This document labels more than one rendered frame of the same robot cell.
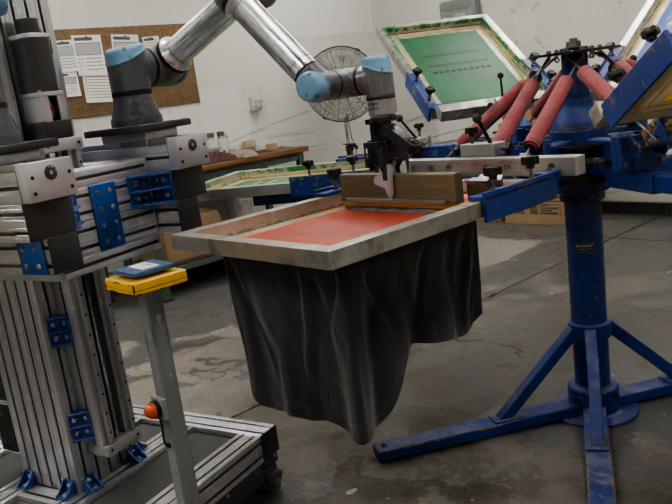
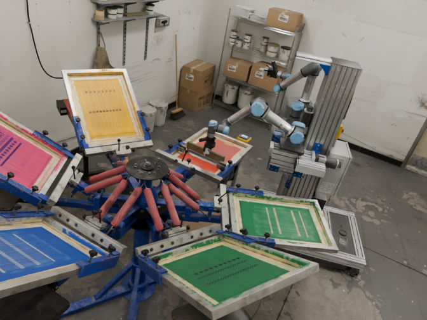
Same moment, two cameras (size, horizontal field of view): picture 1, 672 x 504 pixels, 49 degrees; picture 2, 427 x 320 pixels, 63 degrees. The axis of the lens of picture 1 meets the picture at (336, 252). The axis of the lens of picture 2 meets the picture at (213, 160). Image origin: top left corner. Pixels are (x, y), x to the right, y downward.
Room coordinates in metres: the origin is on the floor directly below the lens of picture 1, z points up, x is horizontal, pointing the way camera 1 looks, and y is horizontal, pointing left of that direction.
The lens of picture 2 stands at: (4.55, -1.36, 2.71)
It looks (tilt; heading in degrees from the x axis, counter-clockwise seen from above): 31 degrees down; 154
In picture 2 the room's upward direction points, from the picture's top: 11 degrees clockwise
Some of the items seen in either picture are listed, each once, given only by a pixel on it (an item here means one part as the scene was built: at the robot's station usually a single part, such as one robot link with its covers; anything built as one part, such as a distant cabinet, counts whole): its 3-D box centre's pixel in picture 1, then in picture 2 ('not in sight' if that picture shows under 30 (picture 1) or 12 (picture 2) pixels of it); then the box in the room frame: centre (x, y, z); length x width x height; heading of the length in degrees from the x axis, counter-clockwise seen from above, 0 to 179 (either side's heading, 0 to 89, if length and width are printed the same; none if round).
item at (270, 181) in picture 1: (328, 152); (263, 209); (2.82, -0.02, 1.05); 1.08 x 0.61 x 0.23; 71
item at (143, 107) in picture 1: (134, 107); (293, 140); (2.23, 0.53, 1.31); 0.15 x 0.15 x 0.10
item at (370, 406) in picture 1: (424, 318); not in sight; (1.64, -0.18, 0.74); 0.46 x 0.04 x 0.42; 131
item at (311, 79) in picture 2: not in sight; (308, 87); (1.73, 0.91, 1.63); 0.15 x 0.12 x 0.55; 123
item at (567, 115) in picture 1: (584, 234); (142, 232); (2.53, -0.88, 0.67); 0.39 x 0.39 x 1.35
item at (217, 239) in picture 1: (366, 213); (211, 151); (1.83, -0.09, 0.97); 0.79 x 0.58 x 0.04; 131
